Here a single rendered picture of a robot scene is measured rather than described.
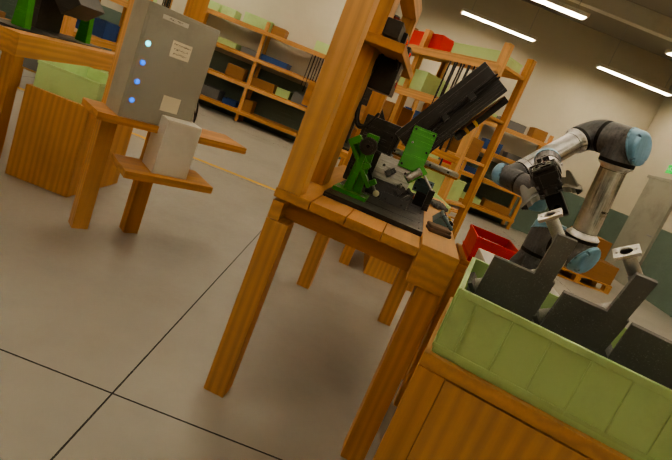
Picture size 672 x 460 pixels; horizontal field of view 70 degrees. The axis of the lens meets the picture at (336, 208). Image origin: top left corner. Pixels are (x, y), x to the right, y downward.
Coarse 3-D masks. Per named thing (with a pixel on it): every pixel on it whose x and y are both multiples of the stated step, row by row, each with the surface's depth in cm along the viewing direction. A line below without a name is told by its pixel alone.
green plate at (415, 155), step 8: (416, 128) 227; (416, 136) 227; (424, 136) 226; (432, 136) 226; (408, 144) 227; (416, 144) 226; (424, 144) 226; (432, 144) 226; (408, 152) 226; (416, 152) 226; (424, 152) 226; (400, 160) 226; (408, 160) 226; (416, 160) 226; (424, 160) 225; (408, 168) 226; (416, 168) 225
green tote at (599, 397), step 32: (448, 320) 112; (480, 320) 109; (512, 320) 106; (448, 352) 112; (480, 352) 110; (512, 352) 107; (544, 352) 105; (576, 352) 103; (512, 384) 108; (544, 384) 106; (576, 384) 103; (608, 384) 101; (640, 384) 99; (576, 416) 104; (608, 416) 102; (640, 416) 100; (640, 448) 100
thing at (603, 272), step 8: (600, 240) 783; (600, 248) 786; (608, 248) 786; (600, 264) 751; (608, 264) 755; (560, 272) 787; (592, 272) 754; (600, 272) 754; (608, 272) 755; (616, 272) 756; (576, 280) 753; (584, 280) 793; (592, 280) 755; (600, 280) 758; (608, 280) 758; (592, 288) 758; (600, 288) 769; (608, 288) 760
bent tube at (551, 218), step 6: (552, 210) 114; (558, 210) 113; (540, 216) 115; (546, 216) 115; (552, 216) 111; (558, 216) 111; (540, 222) 113; (546, 222) 114; (552, 222) 112; (558, 222) 112; (552, 228) 113; (558, 228) 113; (552, 234) 114; (564, 234) 113; (534, 270) 119
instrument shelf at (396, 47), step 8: (368, 32) 190; (368, 40) 190; (376, 40) 190; (384, 40) 189; (392, 40) 189; (384, 48) 191; (392, 48) 189; (400, 48) 188; (392, 56) 206; (400, 56) 196; (408, 56) 214; (408, 64) 228; (408, 72) 245
